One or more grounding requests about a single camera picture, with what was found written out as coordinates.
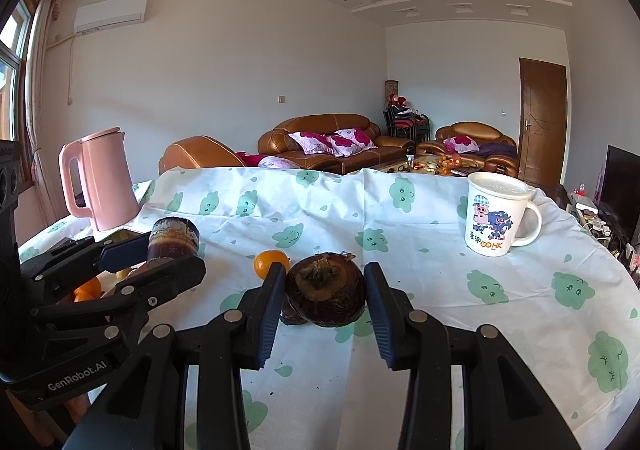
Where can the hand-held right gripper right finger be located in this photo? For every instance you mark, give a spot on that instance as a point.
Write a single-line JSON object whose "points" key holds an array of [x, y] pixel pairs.
{"points": [[382, 315]]}

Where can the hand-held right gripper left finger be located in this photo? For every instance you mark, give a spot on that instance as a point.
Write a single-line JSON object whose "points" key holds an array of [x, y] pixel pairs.
{"points": [[270, 320]]}

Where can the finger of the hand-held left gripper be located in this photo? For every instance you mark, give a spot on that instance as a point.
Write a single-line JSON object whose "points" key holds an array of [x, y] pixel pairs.
{"points": [[170, 275], [125, 250]]}

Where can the small yellow-brown passion fruit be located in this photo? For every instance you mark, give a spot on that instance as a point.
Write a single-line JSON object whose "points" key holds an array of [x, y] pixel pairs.
{"points": [[123, 274]]}

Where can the large orange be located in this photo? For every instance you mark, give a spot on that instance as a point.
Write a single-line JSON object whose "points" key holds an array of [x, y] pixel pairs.
{"points": [[89, 286]]}

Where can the whole dark mangosteen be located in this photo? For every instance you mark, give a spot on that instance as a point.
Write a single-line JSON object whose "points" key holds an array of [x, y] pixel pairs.
{"points": [[325, 295]]}

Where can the medium orange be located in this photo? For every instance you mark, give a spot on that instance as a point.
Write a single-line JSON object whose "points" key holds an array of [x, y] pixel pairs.
{"points": [[82, 298]]}

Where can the small orange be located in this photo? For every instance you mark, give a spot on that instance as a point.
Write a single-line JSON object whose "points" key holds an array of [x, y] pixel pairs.
{"points": [[267, 262]]}

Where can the white tablecloth green cloud print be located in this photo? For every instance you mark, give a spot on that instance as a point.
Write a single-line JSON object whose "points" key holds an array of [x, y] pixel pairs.
{"points": [[400, 250]]}

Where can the pink electric kettle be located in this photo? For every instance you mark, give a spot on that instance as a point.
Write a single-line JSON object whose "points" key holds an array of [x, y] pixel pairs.
{"points": [[107, 180]]}

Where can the brown leather armchair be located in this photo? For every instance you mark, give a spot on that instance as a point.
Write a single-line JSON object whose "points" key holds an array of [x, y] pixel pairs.
{"points": [[200, 155]]}

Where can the red blanket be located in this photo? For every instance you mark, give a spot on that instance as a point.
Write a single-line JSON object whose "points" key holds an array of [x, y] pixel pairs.
{"points": [[250, 159]]}

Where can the white cartoon print mug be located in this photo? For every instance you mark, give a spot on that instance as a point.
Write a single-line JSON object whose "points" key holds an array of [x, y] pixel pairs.
{"points": [[492, 210]]}

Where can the cluttered coffee table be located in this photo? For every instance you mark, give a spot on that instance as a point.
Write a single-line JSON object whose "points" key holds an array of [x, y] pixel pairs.
{"points": [[430, 164]]}

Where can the beige curtain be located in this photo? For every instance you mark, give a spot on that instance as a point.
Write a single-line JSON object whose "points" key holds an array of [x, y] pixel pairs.
{"points": [[42, 105]]}

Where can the pink floral pillow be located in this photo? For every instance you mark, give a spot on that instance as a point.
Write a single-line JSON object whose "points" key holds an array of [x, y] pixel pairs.
{"points": [[310, 142], [352, 140], [461, 144]]}

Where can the stacked dark chairs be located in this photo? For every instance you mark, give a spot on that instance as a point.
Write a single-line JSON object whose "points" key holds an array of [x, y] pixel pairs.
{"points": [[407, 122]]}

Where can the long brown leather sofa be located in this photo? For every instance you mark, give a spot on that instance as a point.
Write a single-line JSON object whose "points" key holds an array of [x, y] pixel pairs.
{"points": [[325, 122]]}

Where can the purple blanket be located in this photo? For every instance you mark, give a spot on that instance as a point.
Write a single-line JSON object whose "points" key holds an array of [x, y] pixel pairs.
{"points": [[497, 150]]}

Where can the short brown leather sofa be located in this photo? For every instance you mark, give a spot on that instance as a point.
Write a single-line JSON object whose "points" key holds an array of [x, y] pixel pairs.
{"points": [[470, 129]]}

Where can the window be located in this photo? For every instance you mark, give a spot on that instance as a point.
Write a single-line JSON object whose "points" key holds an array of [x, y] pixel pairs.
{"points": [[12, 70]]}

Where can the tall decorated floor vase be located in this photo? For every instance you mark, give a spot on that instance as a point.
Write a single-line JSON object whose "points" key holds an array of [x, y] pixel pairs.
{"points": [[391, 90]]}

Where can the low television cabinet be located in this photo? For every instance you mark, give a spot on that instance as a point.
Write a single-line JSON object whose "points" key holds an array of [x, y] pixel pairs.
{"points": [[592, 225]]}

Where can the brown wooden door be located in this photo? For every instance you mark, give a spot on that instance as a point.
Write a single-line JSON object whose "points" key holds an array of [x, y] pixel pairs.
{"points": [[542, 120]]}

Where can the black television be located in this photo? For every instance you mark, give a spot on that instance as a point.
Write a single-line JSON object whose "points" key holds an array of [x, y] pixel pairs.
{"points": [[622, 190]]}

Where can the white wall air conditioner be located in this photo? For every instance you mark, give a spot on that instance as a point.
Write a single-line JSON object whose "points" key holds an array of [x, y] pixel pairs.
{"points": [[110, 12]]}

